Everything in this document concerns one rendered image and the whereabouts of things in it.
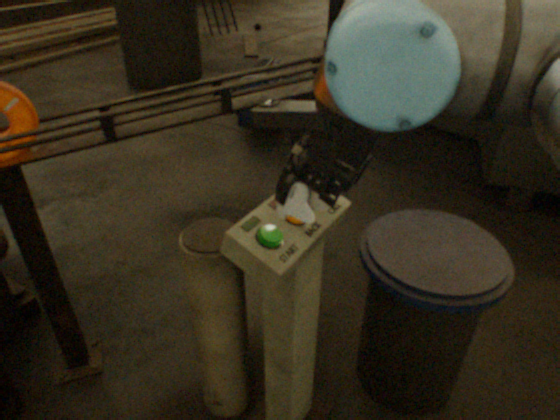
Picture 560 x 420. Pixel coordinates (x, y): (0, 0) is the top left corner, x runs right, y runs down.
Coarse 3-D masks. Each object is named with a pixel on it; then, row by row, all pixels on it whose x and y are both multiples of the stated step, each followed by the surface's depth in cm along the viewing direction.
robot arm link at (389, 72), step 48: (384, 0) 28; (432, 0) 29; (480, 0) 28; (336, 48) 29; (384, 48) 28; (432, 48) 27; (480, 48) 28; (336, 96) 31; (384, 96) 30; (432, 96) 29; (480, 96) 29
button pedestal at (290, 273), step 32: (288, 224) 71; (320, 224) 74; (256, 256) 65; (288, 256) 66; (320, 256) 80; (288, 288) 75; (288, 320) 79; (288, 352) 84; (288, 384) 90; (256, 416) 105; (288, 416) 96; (320, 416) 105
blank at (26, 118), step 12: (0, 84) 78; (0, 96) 78; (12, 96) 79; (24, 96) 81; (0, 108) 79; (12, 108) 80; (24, 108) 80; (12, 120) 81; (24, 120) 82; (36, 120) 83; (12, 132) 82; (0, 144) 82; (12, 144) 83; (0, 156) 83; (12, 156) 84
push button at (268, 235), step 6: (264, 228) 68; (270, 228) 68; (276, 228) 68; (258, 234) 67; (264, 234) 67; (270, 234) 67; (276, 234) 67; (264, 240) 66; (270, 240) 66; (276, 240) 67; (270, 246) 66; (276, 246) 67
